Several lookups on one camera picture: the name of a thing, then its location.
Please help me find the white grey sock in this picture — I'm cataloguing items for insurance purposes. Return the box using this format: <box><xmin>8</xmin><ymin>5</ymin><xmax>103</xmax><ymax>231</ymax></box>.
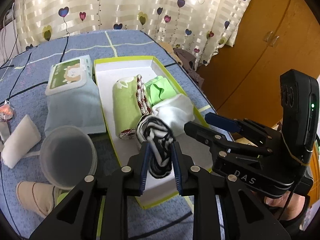
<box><xmin>152</xmin><ymin>94</ymin><xmax>195</xmax><ymax>137</ymax></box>

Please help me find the green towel patterned trim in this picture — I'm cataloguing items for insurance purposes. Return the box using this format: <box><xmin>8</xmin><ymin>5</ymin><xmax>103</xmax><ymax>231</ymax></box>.
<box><xmin>113</xmin><ymin>74</ymin><xmax>152</xmax><ymax>140</ymax></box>

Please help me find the bright green cloth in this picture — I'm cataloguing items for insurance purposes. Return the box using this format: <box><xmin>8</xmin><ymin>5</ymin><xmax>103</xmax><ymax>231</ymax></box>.
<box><xmin>145</xmin><ymin>76</ymin><xmax>177</xmax><ymax>106</ymax></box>

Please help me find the cream sock red stripe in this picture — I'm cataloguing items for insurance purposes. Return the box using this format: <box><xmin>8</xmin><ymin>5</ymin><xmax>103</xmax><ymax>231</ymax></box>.
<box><xmin>16</xmin><ymin>181</ymin><xmax>62</xmax><ymax>218</ymax></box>

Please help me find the small orange item bag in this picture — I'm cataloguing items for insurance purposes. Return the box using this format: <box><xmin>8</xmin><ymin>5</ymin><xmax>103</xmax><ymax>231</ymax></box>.
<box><xmin>0</xmin><ymin>100</ymin><xmax>15</xmax><ymax>121</ymax></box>

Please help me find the person right hand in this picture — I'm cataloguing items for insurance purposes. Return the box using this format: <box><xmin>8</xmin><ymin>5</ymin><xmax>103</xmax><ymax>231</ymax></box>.
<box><xmin>264</xmin><ymin>191</ymin><xmax>310</xmax><ymax>220</ymax></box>

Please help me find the clear plastic round container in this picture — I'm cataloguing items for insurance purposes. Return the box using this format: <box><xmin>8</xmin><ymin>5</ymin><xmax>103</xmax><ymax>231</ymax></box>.
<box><xmin>39</xmin><ymin>126</ymin><xmax>98</xmax><ymax>191</ymax></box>

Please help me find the green square lid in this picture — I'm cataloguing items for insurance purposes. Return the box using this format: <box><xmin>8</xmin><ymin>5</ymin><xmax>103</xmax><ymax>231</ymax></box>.
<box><xmin>56</xmin><ymin>192</ymin><xmax>69</xmax><ymax>205</ymax></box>

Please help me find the brown clothes pile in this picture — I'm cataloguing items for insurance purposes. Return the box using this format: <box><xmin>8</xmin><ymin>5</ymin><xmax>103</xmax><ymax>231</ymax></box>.
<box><xmin>159</xmin><ymin>42</ymin><xmax>204</xmax><ymax>88</ymax></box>

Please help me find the wet wipes pack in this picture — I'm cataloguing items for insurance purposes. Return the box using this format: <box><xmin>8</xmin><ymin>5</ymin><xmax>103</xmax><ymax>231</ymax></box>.
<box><xmin>44</xmin><ymin>55</ymin><xmax>106</xmax><ymax>135</ymax></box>

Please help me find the wooden wardrobe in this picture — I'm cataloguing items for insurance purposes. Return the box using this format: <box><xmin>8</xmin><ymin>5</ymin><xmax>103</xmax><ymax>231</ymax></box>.
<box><xmin>199</xmin><ymin>0</ymin><xmax>319</xmax><ymax>127</ymax></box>

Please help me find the green white box tray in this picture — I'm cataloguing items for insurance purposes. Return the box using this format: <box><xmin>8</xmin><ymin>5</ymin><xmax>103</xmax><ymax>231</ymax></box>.
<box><xmin>94</xmin><ymin>56</ymin><xmax>213</xmax><ymax>209</ymax></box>

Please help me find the heart pattern curtain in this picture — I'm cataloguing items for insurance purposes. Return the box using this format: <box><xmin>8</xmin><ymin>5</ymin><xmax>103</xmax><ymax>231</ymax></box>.
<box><xmin>14</xmin><ymin>0</ymin><xmax>251</xmax><ymax>64</ymax></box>

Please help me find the black cable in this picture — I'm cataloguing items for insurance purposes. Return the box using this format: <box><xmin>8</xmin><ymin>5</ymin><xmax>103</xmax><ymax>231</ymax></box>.
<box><xmin>0</xmin><ymin>12</ymin><xmax>70</xmax><ymax>106</ymax></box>

